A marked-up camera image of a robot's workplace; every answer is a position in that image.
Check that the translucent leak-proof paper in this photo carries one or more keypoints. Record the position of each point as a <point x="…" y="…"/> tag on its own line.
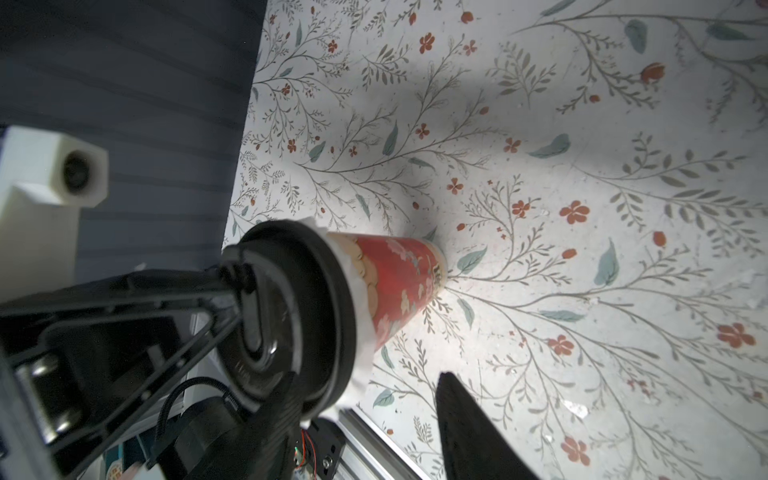
<point x="348" y="256"/>

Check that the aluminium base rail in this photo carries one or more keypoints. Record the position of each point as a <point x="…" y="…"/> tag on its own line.
<point x="350" y="447"/>

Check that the floral patterned table mat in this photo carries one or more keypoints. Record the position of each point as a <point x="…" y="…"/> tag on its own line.
<point x="595" y="173"/>

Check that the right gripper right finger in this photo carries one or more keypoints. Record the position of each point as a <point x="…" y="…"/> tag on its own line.
<point x="472" y="447"/>

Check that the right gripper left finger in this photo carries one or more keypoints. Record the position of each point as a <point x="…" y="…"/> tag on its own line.
<point x="82" y="365"/>

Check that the black cup lid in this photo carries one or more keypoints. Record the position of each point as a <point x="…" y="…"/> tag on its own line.
<point x="294" y="310"/>

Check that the paper milk tea cup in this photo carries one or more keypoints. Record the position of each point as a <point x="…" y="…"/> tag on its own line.
<point x="402" y="276"/>

